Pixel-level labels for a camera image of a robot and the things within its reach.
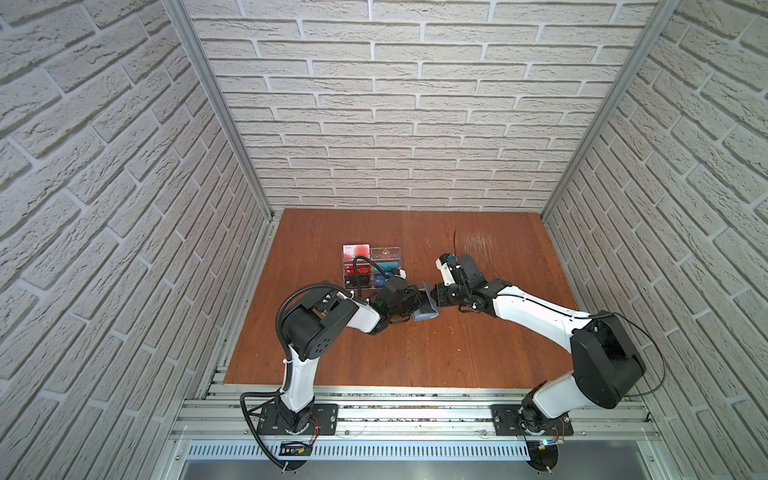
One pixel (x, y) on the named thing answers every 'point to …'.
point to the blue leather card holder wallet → (428, 308)
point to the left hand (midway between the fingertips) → (432, 291)
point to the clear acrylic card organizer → (377, 254)
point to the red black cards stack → (363, 273)
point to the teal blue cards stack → (382, 270)
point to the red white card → (351, 251)
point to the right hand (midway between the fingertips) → (432, 291)
